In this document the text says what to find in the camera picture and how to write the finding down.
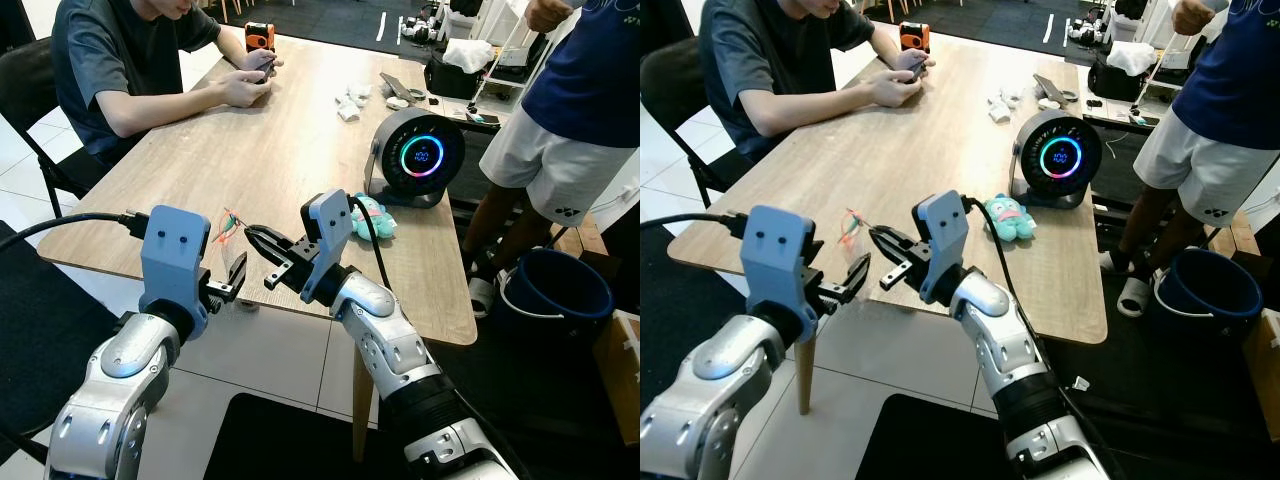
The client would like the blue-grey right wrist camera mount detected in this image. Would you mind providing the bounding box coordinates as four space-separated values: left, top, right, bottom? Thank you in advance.
911 189 971 306
300 189 357 304

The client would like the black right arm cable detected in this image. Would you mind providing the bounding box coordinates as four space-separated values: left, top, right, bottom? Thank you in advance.
962 196 1046 346
347 196 399 293

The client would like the seated person's left hand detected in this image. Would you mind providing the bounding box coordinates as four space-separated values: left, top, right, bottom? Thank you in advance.
240 51 285 81
889 50 939 81

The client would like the wooden table leg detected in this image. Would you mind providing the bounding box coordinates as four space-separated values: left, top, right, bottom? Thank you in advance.
351 343 378 463
794 333 818 418

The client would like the white robot equipment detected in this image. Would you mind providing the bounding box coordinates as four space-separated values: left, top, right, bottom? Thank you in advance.
398 0 483 47
1063 0 1153 47

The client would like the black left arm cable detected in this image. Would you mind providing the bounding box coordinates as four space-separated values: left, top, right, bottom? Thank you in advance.
0 210 153 253
640 209 751 241

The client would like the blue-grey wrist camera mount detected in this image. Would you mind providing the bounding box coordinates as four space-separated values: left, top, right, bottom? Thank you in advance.
741 204 823 343
300 189 357 304
911 189 971 306
139 205 214 323

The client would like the teal plush toy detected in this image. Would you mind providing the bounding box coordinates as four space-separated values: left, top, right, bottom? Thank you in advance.
349 192 399 244
984 192 1039 244

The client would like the round black fan LED ring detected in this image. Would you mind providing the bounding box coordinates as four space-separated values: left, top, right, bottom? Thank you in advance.
363 107 467 210
1008 107 1105 210

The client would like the black phone stand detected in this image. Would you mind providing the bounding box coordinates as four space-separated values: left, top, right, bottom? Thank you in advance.
1032 71 1081 110
379 71 428 110

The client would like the black floor mat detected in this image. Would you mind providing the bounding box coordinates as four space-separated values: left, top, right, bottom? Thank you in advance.
0 220 123 443
428 300 626 448
854 392 1013 480
640 228 713 406
204 392 413 480
1040 300 1263 446

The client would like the standing person in navy shirt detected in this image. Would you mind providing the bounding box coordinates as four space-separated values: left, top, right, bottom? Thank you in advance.
464 0 641 313
1098 0 1280 293

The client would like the black folding chair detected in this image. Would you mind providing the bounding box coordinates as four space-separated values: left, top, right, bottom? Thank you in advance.
640 36 743 209
0 38 103 219

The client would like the black bag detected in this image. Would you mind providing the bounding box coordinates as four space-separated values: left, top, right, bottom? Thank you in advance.
424 48 504 102
1084 48 1163 102

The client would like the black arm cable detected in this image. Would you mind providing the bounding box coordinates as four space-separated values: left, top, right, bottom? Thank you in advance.
640 209 751 241
0 210 153 253
347 196 399 293
962 196 1046 346

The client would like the white crumpled tissue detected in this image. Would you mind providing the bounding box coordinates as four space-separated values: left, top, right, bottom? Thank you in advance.
984 84 1023 124
334 84 373 123

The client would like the blue bucket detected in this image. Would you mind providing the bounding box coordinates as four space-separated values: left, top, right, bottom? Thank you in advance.
499 247 615 347
1148 247 1265 339

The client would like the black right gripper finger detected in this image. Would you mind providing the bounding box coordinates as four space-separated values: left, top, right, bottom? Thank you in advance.
867 225 921 264
879 261 924 292
264 261 307 292
245 225 299 264

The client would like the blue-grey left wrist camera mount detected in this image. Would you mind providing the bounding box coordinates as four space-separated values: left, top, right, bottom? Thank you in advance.
741 204 823 343
139 205 214 323

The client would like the white cloth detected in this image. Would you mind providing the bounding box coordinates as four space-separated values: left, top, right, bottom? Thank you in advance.
442 38 495 74
1104 40 1157 76

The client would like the seated person in grey shirt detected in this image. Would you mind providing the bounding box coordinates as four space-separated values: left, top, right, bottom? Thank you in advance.
49 0 284 169
697 0 938 166

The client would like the seated person's right hand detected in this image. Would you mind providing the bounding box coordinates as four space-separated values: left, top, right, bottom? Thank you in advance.
221 71 274 110
869 71 923 110

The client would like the white slipper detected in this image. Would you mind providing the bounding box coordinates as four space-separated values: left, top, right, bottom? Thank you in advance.
467 274 502 320
1116 274 1158 319

